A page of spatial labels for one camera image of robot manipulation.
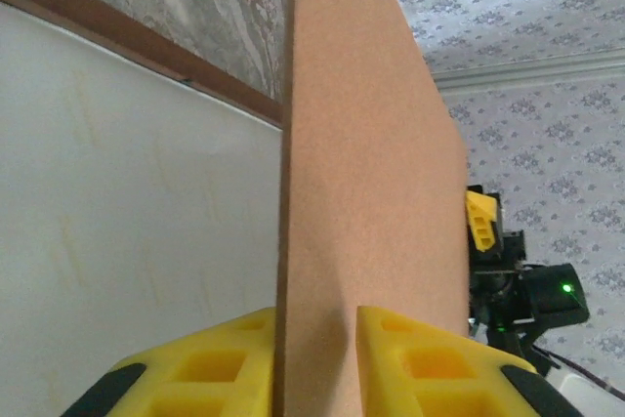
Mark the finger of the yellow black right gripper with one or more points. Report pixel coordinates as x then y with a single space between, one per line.
481 221

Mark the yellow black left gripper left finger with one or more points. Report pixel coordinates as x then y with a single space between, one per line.
195 378

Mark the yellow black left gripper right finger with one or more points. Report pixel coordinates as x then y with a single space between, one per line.
439 378

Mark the brown fibreboard backing board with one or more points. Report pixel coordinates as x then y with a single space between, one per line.
366 143

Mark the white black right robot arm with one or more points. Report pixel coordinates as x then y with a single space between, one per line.
571 387

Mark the floral patterned backdrop cloth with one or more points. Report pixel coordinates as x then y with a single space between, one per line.
537 168

